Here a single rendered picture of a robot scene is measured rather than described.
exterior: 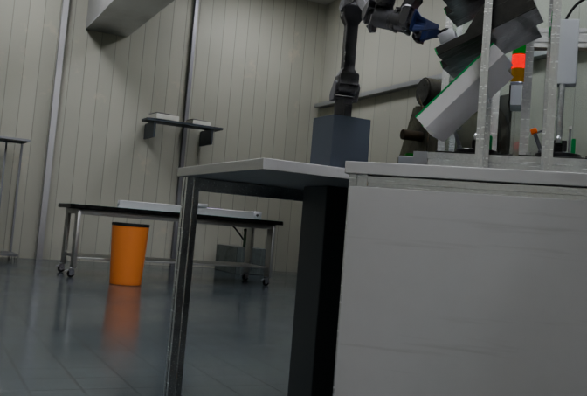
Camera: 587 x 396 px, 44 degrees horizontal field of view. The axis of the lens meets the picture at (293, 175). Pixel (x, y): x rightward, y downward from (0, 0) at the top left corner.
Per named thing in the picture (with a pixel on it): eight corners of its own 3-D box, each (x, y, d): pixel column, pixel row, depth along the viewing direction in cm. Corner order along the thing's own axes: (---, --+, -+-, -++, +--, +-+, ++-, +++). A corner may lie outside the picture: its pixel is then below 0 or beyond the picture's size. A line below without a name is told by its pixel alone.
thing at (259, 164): (176, 176, 248) (177, 168, 248) (397, 200, 288) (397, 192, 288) (262, 169, 185) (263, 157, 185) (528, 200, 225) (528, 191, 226)
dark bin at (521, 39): (442, 68, 214) (433, 46, 216) (453, 78, 226) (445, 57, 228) (535, 24, 204) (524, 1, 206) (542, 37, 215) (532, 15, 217)
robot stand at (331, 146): (308, 177, 244) (313, 118, 246) (344, 181, 251) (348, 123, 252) (329, 176, 232) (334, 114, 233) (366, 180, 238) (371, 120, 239)
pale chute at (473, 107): (431, 135, 213) (421, 125, 215) (443, 142, 225) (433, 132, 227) (505, 66, 206) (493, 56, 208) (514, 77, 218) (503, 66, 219)
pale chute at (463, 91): (424, 128, 199) (414, 116, 201) (438, 135, 211) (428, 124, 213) (504, 53, 192) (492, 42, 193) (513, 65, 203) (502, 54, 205)
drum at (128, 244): (112, 285, 706) (118, 222, 710) (101, 281, 738) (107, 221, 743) (149, 287, 725) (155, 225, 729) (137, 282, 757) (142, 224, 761)
